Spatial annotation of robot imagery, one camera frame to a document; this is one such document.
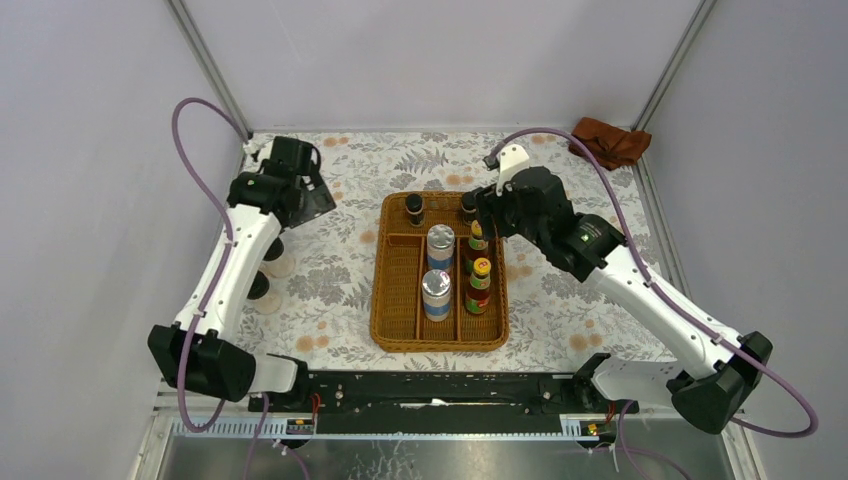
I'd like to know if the silver-lid salt jar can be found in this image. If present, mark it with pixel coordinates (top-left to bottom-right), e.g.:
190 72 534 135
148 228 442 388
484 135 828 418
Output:
421 269 452 322
426 224 456 272

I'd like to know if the black-cap pale spice jar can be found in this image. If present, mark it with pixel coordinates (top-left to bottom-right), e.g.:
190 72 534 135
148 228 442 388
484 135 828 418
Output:
261 238 297 278

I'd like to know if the red sauce bottle yellow cap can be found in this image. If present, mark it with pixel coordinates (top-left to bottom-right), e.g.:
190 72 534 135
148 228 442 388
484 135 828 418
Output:
465 257 492 315

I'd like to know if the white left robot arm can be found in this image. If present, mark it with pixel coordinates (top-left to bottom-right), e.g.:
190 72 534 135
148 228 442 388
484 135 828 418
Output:
147 136 336 411

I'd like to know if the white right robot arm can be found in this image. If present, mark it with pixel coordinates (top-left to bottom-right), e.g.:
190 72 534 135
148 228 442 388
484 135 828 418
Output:
471 167 773 434

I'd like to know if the brown folded cloth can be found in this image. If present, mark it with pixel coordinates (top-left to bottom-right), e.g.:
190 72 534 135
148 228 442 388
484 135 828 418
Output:
571 117 652 171

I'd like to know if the floral table mat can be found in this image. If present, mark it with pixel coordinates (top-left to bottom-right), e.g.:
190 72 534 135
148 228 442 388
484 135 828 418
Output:
234 132 669 372

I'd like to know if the brown wicker basket tray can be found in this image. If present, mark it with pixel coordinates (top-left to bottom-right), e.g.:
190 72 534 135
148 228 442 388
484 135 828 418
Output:
370 191 510 353

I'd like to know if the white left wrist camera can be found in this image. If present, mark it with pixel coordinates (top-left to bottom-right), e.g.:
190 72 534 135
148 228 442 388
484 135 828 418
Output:
242 139 263 158

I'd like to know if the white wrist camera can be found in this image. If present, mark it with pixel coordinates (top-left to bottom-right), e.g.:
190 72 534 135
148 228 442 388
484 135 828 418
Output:
484 143 530 196
242 139 263 158

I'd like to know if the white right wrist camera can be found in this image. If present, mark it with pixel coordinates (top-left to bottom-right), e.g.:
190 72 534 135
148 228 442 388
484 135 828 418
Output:
484 143 530 196

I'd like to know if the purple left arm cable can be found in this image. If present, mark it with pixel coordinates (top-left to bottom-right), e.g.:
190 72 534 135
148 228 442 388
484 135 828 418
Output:
172 97 273 480

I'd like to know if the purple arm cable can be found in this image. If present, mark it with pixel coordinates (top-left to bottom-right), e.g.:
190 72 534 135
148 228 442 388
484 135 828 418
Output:
484 127 819 480
172 97 273 480

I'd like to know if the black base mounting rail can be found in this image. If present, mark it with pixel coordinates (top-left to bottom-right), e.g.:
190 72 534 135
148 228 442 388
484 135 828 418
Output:
268 363 625 435

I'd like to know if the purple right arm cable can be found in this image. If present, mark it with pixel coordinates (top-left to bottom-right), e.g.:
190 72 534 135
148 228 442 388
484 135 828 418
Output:
484 127 819 480

